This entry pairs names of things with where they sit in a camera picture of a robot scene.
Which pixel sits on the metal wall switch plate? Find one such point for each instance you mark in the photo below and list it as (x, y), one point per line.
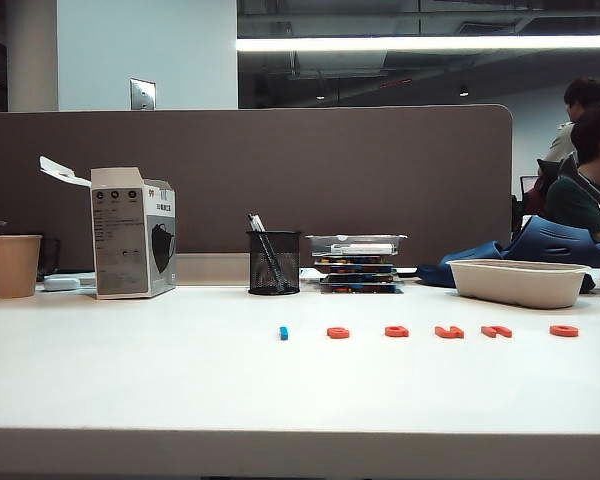
(142, 94)

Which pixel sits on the orange letter a magnet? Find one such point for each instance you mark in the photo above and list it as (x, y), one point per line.
(397, 332)

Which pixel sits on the orange letter n magnet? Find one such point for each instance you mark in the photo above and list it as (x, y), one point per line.
(497, 332)

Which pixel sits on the white oblong pulp tray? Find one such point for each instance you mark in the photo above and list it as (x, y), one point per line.
(520, 287)

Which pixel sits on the brown desk partition panel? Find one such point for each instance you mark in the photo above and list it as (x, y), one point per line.
(280, 175)

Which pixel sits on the orange letter c magnet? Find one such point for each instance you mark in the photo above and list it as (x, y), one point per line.
(565, 331)

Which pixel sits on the orange letter u magnet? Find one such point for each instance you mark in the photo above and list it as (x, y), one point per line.
(449, 333)

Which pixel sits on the long ceiling light strip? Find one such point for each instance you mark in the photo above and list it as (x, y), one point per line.
(380, 43)

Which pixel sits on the white round pillar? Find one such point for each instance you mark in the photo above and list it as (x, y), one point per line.
(32, 55)

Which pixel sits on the standing person light shirt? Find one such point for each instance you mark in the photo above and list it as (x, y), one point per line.
(582, 95)

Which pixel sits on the black white pen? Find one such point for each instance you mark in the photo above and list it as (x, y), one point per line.
(256, 222)

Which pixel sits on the brown paper cup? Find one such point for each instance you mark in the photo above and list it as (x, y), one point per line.
(12, 267)

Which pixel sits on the black ceiling spotlight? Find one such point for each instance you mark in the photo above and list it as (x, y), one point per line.
(464, 91)

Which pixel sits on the orange letter s magnet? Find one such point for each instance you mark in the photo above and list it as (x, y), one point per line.
(337, 334)

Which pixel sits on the small white plastic case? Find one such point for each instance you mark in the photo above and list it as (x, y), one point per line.
(60, 283)

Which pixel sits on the grey metal bracket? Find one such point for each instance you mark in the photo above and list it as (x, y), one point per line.
(580, 180)

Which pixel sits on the dark drinking glass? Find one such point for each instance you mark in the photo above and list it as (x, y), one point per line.
(50, 255)

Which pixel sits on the seated person green shirt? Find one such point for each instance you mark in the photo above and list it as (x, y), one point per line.
(572, 205)

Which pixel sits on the blue letter i magnet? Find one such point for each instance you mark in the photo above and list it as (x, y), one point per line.
(284, 333)

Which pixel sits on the black mesh pen holder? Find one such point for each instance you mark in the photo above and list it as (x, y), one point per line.
(275, 270)

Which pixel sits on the grey white mask box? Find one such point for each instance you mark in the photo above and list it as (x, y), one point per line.
(120, 240)

